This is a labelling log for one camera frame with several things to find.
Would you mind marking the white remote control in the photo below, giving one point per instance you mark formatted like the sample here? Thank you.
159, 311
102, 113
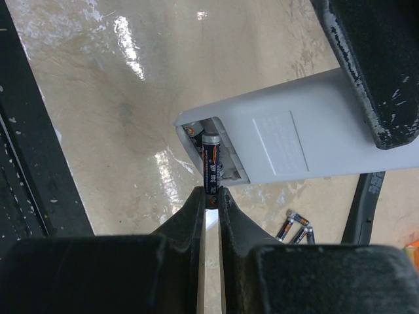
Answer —
306, 128

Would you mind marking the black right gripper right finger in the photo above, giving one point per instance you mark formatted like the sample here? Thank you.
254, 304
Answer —
262, 275

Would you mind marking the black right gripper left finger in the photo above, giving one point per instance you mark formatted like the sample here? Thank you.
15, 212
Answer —
160, 272

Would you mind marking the black remote control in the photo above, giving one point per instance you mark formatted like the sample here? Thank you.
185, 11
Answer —
359, 225

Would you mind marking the black AAA battery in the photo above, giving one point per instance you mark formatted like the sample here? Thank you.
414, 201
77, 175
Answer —
284, 230
295, 216
304, 233
211, 143

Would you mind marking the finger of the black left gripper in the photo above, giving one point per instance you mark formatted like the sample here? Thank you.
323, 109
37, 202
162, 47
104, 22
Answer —
376, 45

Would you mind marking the yellow orange sponge pack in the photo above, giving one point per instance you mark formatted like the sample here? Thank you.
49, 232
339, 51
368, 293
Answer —
411, 250

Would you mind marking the black AAA battery inserted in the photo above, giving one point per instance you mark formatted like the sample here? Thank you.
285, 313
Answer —
195, 131

